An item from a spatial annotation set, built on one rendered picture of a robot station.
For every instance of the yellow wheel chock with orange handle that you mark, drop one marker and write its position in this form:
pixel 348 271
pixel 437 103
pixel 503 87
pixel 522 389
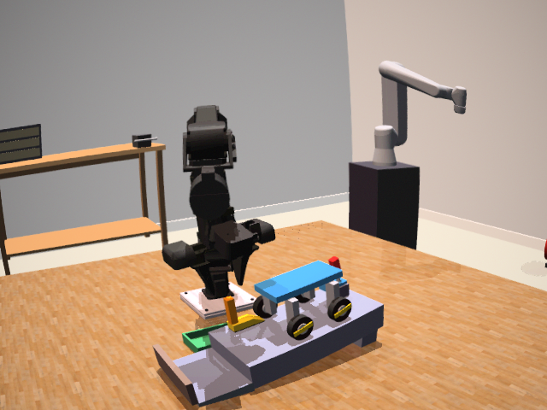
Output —
pixel 236 323

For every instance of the small blue wheeled trolley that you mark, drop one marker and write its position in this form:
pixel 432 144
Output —
pixel 299 286

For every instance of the red-headed pin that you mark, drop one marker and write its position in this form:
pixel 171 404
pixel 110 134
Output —
pixel 335 263

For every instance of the green tray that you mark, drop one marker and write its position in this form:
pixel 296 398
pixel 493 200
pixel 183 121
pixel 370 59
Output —
pixel 201 341
pixel 187 336

